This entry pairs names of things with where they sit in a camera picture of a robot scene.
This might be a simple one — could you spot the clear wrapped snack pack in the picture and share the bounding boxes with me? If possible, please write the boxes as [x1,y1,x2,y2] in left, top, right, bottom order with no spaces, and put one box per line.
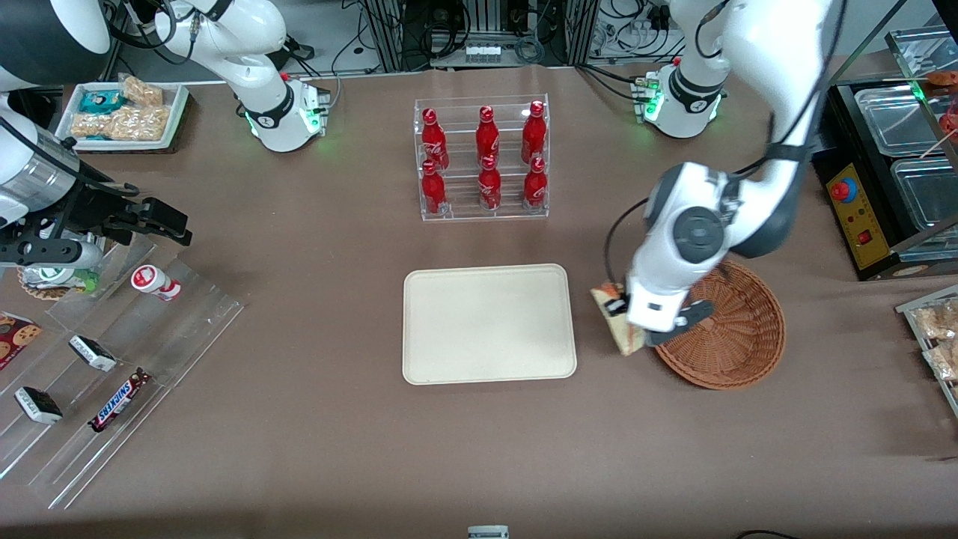
[924,343,958,383]
[915,299,958,342]

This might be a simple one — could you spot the steel food pan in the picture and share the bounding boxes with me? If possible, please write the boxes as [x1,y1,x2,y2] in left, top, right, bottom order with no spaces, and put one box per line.
[891,156,958,234]
[853,85,946,159]

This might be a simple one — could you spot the red cola bottle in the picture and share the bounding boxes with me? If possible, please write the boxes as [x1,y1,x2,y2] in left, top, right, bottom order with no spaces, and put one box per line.
[421,108,451,171]
[522,100,548,164]
[476,106,501,162]
[421,160,448,216]
[478,155,503,211]
[523,157,548,209]

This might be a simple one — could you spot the white rectangular snack tray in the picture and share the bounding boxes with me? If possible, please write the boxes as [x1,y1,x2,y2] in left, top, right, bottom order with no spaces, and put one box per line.
[55,81,189,153]

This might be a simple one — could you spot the teal snack packet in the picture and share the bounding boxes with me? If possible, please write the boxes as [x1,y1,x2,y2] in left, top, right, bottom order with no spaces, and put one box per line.
[79,90,125,115]

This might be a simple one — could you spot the black white chocolate bar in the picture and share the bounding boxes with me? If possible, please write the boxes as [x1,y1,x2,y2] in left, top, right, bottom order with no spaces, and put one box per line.
[14,386,64,426]
[69,335,118,373]

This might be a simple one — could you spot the clear acrylic bottle rack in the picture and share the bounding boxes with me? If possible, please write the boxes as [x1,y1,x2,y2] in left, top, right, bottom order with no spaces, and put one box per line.
[413,94,550,222]

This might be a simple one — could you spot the flat peanut brittle pack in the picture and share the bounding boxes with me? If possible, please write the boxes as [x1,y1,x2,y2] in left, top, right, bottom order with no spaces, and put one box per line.
[70,112,113,140]

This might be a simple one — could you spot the brown snickers bar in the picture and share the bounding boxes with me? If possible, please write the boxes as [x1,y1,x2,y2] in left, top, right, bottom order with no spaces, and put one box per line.
[88,368,153,433]

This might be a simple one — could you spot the black food warmer machine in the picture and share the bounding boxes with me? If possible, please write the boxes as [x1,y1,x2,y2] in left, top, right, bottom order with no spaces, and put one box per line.
[812,26,958,282]

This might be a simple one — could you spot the triangular sandwich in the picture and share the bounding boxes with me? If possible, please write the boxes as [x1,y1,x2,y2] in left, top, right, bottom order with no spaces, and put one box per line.
[590,281,646,357]

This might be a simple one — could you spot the small peanut brittle pack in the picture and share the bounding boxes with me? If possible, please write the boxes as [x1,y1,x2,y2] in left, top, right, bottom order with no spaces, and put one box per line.
[119,75,165,108]

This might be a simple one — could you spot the large peanut brittle pack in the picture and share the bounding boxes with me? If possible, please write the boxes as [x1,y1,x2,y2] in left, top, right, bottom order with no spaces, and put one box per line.
[109,105,172,142]

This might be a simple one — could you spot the brown wicker basket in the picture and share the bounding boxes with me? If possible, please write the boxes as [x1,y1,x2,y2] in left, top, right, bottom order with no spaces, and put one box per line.
[653,258,787,390]

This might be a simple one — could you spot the green white cup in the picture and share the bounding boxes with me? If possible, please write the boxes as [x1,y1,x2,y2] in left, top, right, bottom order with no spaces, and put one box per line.
[21,264,102,294]

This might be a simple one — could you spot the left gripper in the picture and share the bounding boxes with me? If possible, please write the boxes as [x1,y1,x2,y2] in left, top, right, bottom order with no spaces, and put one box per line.
[603,275,693,334]

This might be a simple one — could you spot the grey tray with snacks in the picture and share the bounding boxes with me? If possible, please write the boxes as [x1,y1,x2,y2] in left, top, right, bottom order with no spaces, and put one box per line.
[896,284,958,418]

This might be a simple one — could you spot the beige plastic tray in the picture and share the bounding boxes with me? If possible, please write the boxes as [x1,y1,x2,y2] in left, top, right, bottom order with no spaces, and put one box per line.
[403,264,578,386]

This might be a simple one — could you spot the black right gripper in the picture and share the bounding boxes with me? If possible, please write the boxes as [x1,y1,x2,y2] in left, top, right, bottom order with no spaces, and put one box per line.
[39,178,194,248]

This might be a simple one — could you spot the aluminium equipment frame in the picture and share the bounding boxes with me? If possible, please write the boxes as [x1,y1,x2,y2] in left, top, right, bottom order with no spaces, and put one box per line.
[358,0,601,73]

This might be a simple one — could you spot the red cookie package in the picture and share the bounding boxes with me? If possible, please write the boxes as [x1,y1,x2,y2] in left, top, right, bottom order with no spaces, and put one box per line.
[0,312,43,370]

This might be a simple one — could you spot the white yogurt bottle red cap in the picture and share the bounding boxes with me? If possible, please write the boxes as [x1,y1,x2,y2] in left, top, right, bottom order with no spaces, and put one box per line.
[131,265,182,302]

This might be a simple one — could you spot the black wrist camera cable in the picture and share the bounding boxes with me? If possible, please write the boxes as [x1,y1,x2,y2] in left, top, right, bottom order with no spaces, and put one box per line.
[603,0,850,294]

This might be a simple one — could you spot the clear acrylic stepped display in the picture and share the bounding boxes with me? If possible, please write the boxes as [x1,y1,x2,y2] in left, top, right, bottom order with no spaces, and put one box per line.
[0,236,248,511]

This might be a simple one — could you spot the small wicker coaster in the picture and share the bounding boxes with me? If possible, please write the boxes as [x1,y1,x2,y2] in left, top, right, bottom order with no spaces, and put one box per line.
[16,267,70,302]

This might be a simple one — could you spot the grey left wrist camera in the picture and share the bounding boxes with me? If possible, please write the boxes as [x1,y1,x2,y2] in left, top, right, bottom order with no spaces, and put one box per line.
[645,299,716,347]

